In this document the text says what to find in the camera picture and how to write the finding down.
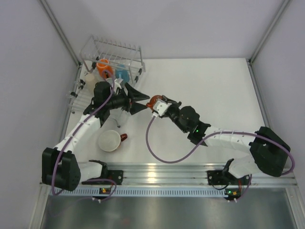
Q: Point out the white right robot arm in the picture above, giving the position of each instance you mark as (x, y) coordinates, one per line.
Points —
(265, 151)

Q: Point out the brown mug black interior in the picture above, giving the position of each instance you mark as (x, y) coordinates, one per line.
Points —
(152, 101)

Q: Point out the perforated grey cable duct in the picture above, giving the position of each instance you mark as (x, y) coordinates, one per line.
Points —
(121, 191)

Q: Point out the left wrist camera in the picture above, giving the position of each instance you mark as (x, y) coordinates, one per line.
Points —
(118, 84)

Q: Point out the orange mug black handle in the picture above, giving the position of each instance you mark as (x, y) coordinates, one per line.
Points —
(104, 69)

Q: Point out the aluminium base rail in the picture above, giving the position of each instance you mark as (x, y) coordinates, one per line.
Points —
(186, 175)

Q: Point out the blue mug white interior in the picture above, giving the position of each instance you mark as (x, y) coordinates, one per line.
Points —
(122, 73)

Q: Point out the red mug white interior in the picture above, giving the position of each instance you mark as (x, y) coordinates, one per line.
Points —
(110, 140)

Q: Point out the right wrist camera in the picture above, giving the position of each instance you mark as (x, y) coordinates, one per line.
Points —
(159, 108)

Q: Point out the silver wire dish rack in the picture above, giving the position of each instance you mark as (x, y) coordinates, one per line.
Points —
(117, 52)

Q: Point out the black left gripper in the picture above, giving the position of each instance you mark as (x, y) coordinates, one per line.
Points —
(130, 102)

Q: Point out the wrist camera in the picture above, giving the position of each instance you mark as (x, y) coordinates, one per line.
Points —
(159, 108)
(118, 84)

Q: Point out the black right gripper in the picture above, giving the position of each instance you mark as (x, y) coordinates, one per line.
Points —
(170, 106)

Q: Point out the beige handleless cup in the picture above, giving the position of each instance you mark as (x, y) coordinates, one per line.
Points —
(90, 82)

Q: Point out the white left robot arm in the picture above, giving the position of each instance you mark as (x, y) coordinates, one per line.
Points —
(60, 168)

